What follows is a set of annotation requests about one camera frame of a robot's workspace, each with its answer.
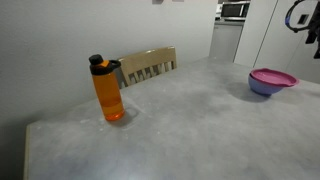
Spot silver microwave oven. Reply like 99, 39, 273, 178
219, 0, 251, 22

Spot light blue bowl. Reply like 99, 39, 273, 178
247, 73, 284, 98

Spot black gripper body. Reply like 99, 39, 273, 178
305, 8, 320, 45

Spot pink plastic lid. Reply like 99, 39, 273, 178
249, 67, 300, 88

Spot orange water bottle black cap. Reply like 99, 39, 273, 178
88, 53, 126, 122

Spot white cabinet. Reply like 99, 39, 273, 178
208, 20, 244, 63

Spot blue black cable loop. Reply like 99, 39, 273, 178
284, 0, 315, 34

